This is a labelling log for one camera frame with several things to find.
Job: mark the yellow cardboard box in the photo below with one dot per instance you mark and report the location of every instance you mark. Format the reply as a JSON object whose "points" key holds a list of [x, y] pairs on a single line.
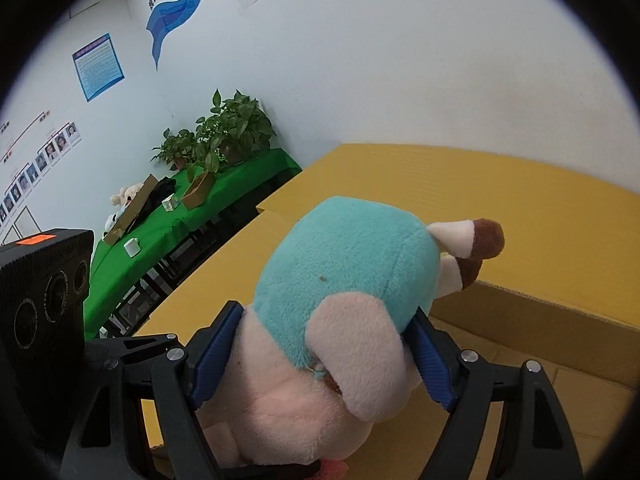
{"points": [[400, 175]]}

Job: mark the clear glass cube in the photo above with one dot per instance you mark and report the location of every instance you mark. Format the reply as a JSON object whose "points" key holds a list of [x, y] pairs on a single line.
{"points": [[170, 203]]}

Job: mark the white cup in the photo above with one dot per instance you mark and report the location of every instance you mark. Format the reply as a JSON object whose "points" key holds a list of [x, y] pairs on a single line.
{"points": [[131, 247]]}

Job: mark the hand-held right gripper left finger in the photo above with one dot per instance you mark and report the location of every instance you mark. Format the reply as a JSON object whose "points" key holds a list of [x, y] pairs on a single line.
{"points": [[215, 355]]}

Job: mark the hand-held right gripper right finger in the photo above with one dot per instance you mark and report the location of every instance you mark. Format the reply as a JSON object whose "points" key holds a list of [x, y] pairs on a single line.
{"points": [[434, 365]]}

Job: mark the small brown cardboard box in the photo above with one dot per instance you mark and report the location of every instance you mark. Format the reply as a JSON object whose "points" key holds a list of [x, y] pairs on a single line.
{"points": [[196, 192]]}

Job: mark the black cloth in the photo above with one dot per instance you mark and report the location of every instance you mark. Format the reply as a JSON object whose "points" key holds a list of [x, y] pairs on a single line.
{"points": [[156, 195]]}

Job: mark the black metal table legs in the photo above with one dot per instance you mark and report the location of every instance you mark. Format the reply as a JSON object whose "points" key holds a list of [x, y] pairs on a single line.
{"points": [[170, 262]]}

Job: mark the blue framed wall notice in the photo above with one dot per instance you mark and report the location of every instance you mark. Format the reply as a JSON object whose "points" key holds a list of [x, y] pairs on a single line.
{"points": [[97, 66]]}

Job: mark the black and white plush toy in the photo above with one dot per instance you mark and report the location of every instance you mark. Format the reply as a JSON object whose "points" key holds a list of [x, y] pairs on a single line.
{"points": [[111, 221]]}

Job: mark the small potted green plant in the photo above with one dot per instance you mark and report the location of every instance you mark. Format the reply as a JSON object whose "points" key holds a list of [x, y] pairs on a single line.
{"points": [[176, 147]]}

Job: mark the beige plush toy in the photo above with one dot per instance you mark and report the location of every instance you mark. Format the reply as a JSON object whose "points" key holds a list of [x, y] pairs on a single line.
{"points": [[125, 195]]}

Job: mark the large potted green plant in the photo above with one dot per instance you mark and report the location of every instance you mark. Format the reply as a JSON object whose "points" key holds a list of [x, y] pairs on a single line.
{"points": [[235, 120]]}

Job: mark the blue wave wall decal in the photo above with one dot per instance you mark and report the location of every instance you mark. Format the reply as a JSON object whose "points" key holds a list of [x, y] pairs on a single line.
{"points": [[172, 12]]}

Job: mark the pink plush pig teal shirt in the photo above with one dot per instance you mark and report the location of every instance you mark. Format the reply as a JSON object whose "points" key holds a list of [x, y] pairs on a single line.
{"points": [[350, 260]]}

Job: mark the wall chart of portrait photos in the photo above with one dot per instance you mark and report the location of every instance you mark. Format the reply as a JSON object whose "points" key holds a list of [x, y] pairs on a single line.
{"points": [[30, 175]]}

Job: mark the long brown cardboard box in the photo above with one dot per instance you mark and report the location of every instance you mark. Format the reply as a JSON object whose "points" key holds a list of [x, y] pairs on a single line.
{"points": [[131, 212]]}

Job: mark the green cloth covered table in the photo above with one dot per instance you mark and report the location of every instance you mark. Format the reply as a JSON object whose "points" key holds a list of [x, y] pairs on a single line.
{"points": [[165, 230]]}

